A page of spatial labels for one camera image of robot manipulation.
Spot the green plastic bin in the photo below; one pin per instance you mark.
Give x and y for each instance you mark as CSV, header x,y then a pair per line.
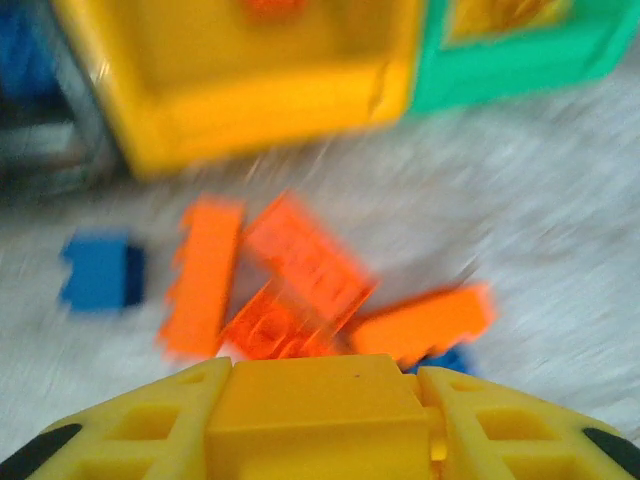
x,y
500,65

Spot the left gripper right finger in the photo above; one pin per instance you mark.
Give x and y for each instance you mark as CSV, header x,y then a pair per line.
x,y
510,430

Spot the blue lego brick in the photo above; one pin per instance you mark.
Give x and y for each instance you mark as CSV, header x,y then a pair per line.
x,y
95,272
447,361

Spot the yellow plastic bin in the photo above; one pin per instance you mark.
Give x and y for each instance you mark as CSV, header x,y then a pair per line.
x,y
250,100

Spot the translucent orange-red lego brick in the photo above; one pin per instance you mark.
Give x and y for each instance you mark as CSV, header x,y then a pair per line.
x,y
300,270

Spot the orange lego brick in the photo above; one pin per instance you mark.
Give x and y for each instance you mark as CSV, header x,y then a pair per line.
x,y
202,280
275,5
425,320

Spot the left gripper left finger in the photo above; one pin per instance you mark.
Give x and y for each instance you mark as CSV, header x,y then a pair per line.
x,y
130,430

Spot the yellow lego brick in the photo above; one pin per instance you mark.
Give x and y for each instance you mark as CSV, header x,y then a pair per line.
x,y
320,415

